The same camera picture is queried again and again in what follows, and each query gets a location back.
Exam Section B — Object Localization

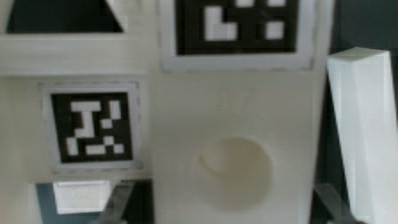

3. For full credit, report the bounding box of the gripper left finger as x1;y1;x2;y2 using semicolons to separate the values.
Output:
34;179;155;224

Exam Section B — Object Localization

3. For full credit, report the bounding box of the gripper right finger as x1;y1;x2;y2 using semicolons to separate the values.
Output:
309;183;364;224

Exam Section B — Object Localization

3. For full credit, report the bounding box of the white chair back frame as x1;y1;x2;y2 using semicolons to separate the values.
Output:
0;0;334;224

